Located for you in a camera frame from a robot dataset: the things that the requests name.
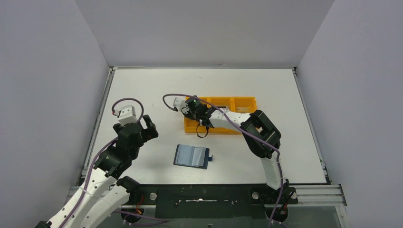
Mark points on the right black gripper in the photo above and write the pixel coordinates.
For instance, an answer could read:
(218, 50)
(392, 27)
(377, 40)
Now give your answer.
(191, 112)

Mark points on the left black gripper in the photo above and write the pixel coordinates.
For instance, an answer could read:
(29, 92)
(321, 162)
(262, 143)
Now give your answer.
(148, 128)

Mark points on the blue leather card holder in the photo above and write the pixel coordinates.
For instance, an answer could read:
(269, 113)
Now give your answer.
(192, 156)

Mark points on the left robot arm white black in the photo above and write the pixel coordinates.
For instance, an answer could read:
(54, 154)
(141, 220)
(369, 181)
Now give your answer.
(105, 188)

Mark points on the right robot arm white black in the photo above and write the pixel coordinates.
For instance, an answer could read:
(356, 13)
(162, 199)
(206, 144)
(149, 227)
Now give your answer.
(261, 135)

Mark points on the gold card in bin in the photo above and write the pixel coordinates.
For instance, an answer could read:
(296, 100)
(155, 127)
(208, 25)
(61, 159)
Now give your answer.
(242, 109)

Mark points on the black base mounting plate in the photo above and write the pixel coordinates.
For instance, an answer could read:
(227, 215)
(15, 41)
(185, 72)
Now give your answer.
(210, 201)

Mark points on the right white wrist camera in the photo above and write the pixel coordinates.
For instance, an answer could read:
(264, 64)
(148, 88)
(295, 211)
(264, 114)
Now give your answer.
(180, 105)

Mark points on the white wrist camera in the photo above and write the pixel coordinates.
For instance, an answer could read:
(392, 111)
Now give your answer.
(126, 115)
(180, 105)

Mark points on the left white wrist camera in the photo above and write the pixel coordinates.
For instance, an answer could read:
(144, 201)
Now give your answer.
(126, 115)

